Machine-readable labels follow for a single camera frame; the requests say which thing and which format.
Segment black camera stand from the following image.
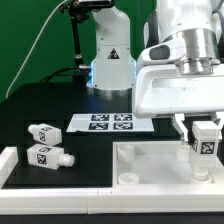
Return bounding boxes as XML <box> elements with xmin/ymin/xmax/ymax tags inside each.
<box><xmin>59</xmin><ymin>0</ymin><xmax>90</xmax><ymax>86</ymax></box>

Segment paper sheet with tags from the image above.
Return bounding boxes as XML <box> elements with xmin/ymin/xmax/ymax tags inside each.
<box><xmin>67</xmin><ymin>113</ymin><xmax>154</xmax><ymax>133</ymax></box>

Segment black cables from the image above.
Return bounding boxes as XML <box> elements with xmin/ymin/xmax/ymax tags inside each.
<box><xmin>39</xmin><ymin>66</ymin><xmax>91</xmax><ymax>84</ymax></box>

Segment white cable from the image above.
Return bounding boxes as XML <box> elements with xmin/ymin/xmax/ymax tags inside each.
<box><xmin>4</xmin><ymin>0</ymin><xmax>71</xmax><ymax>100</ymax></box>

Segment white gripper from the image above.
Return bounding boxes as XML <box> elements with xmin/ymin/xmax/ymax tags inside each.
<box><xmin>132</xmin><ymin>64</ymin><xmax>224</xmax><ymax>144</ymax></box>

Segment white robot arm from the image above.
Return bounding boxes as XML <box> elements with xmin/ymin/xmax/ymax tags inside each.
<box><xmin>74</xmin><ymin>0</ymin><xmax>224</xmax><ymax>141</ymax></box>

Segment white square table top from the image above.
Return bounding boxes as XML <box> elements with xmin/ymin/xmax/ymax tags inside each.
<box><xmin>113</xmin><ymin>141</ymin><xmax>224</xmax><ymax>185</ymax></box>

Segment white U-shaped fence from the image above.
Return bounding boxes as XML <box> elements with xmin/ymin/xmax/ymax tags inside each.
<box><xmin>0</xmin><ymin>143</ymin><xmax>224</xmax><ymax>216</ymax></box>

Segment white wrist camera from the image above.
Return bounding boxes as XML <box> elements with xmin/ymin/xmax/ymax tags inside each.
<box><xmin>137</xmin><ymin>38</ymin><xmax>186</xmax><ymax>66</ymax></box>

